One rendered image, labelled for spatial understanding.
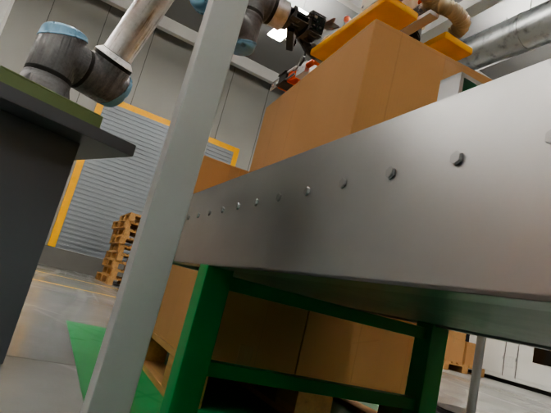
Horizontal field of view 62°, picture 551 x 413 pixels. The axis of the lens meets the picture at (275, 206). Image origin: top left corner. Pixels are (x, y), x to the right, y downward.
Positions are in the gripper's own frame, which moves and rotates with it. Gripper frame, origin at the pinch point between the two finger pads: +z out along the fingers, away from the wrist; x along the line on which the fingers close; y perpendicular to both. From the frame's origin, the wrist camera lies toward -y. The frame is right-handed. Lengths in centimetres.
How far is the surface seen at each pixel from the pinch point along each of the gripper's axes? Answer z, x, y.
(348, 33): -11.0, -13.1, 27.8
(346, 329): 40, -88, -16
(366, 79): -19, -40, 54
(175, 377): -33, -104, 30
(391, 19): -7.2, -13.0, 40.1
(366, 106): -18, -45, 54
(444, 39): 7.0, -13.0, 43.7
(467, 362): 616, -103, -441
